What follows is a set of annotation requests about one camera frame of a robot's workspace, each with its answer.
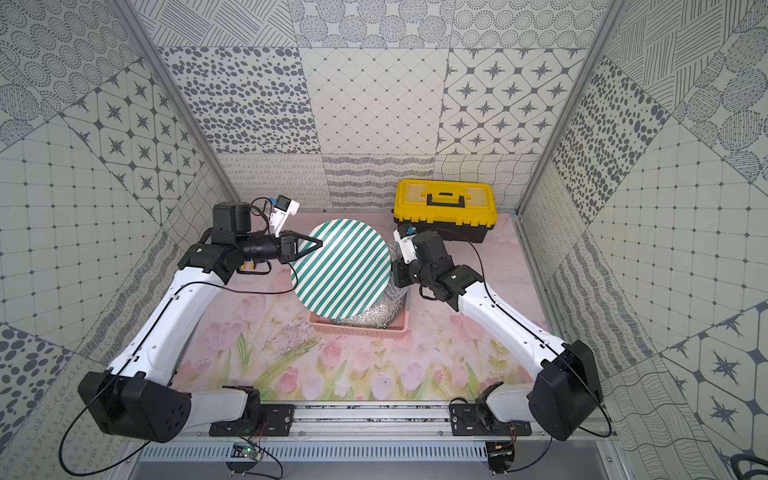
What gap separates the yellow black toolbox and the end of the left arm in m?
0.45

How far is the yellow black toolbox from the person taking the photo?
100 centimetres

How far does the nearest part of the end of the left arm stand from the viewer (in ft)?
1.88
